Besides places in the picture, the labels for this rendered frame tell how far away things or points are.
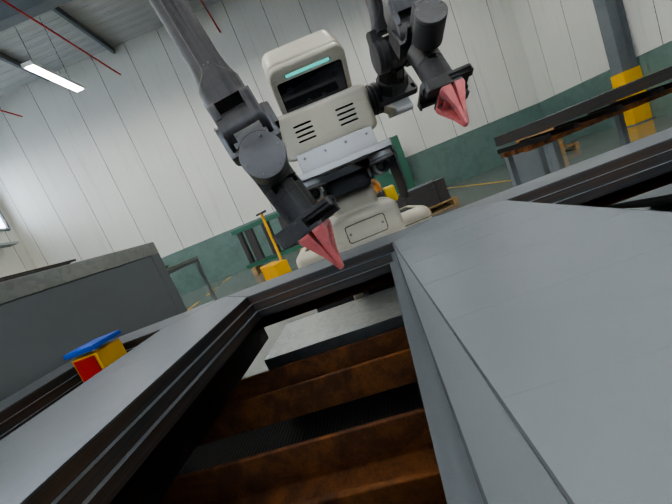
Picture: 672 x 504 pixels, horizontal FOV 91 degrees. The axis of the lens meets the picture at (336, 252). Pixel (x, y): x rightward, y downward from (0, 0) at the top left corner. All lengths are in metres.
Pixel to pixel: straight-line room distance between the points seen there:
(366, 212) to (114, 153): 11.29
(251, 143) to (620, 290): 0.36
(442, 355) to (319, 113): 0.84
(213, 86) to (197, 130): 10.54
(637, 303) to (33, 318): 0.92
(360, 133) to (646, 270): 0.79
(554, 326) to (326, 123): 0.85
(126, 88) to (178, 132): 1.83
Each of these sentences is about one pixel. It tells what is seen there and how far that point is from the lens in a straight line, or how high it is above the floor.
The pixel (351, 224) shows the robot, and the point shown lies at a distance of 0.96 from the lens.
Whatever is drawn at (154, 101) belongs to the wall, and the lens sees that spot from 11.70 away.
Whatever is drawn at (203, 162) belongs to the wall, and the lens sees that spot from 10.90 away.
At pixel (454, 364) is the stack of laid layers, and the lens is 0.19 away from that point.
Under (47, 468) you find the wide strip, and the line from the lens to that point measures 0.35.
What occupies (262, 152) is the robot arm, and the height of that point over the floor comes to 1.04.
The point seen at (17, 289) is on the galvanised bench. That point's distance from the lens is 0.92.
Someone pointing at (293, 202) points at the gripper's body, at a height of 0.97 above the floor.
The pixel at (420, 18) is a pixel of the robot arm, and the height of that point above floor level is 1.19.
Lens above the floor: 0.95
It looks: 9 degrees down
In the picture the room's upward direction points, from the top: 22 degrees counter-clockwise
